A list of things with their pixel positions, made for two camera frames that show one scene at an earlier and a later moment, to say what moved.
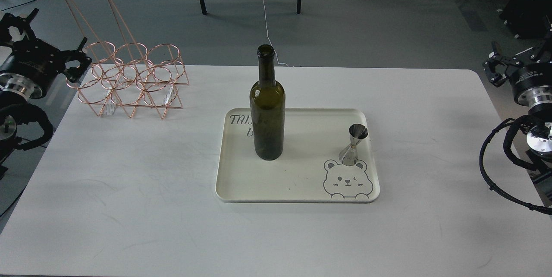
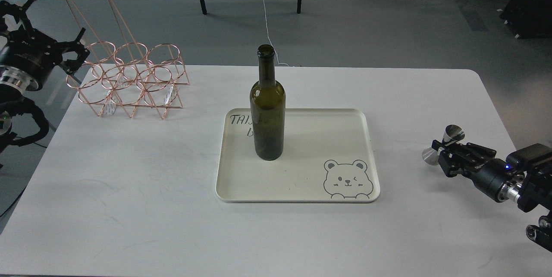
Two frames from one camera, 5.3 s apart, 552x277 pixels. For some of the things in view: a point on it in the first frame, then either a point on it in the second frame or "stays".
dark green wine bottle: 267,108 stays
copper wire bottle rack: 122,72 stays
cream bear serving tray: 310,170 stays
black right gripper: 531,84 to 492,175
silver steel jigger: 357,132 to 452,133
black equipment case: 527,11 stays
